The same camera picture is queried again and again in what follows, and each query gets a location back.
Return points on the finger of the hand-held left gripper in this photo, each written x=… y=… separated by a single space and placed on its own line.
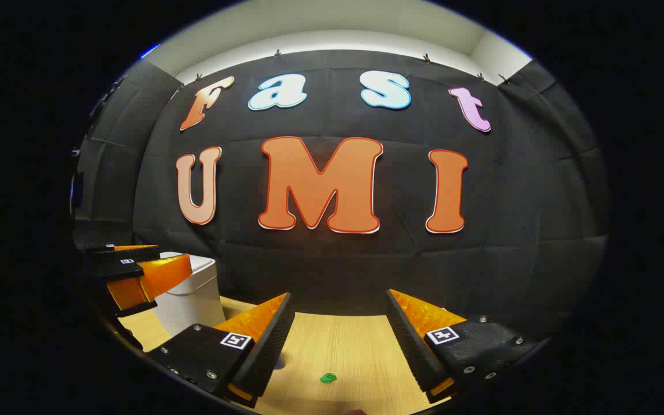
x=159 y=276
x=130 y=253

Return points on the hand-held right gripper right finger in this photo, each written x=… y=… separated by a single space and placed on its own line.
x=410 y=346

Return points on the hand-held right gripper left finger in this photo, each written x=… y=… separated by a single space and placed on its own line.
x=263 y=351

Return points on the white desktop garbage bin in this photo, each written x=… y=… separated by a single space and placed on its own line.
x=193 y=300

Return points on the green paper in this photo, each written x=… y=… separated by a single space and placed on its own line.
x=328 y=378

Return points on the wooden desktop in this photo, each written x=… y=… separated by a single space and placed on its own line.
x=343 y=346

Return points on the black backdrop cloth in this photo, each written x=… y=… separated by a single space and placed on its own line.
x=338 y=265

